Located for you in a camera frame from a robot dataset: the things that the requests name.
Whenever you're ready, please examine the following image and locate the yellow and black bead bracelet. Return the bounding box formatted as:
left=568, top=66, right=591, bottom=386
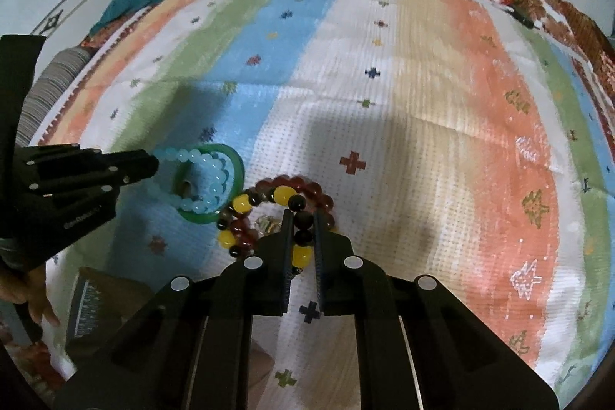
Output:
left=216, top=184, right=319, bottom=272

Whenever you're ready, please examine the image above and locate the light blue bead bracelet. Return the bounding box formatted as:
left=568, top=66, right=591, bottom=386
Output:
left=154, top=147, right=236, bottom=212

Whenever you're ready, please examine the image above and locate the person's left hand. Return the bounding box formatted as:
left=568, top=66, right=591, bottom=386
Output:
left=0, top=267, right=61, bottom=330

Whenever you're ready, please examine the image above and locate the grey striped pillow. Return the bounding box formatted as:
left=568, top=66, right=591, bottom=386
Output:
left=16, top=47, right=95, bottom=148

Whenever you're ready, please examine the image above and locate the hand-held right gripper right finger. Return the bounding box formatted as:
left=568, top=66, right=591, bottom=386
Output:
left=314, top=210, right=559, bottom=410

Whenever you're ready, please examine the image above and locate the green jade bangle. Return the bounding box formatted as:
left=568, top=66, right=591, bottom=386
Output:
left=171, top=143, right=246, bottom=224

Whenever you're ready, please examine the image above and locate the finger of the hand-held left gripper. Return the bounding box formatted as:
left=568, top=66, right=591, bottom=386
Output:
left=30, top=179, right=126, bottom=223
left=13, top=144, right=160, bottom=191

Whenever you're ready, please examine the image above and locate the colourful striped blanket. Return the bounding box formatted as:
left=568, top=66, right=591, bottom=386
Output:
left=36, top=0, right=615, bottom=410

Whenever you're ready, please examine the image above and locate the dark red bead bracelet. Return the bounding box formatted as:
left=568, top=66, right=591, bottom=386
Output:
left=226, top=174, right=338, bottom=255

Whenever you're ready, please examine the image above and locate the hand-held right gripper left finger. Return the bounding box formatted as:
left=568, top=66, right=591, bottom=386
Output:
left=53, top=210, right=295, bottom=410

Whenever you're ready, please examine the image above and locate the small clear gold charm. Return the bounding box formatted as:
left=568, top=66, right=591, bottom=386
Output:
left=254, top=215, right=282, bottom=234

